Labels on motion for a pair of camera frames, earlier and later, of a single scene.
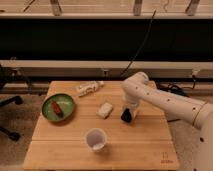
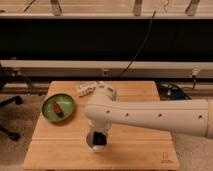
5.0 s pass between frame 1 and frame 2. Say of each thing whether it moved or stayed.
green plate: stayed
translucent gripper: moved
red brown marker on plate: stayed
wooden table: stayed
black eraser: moved
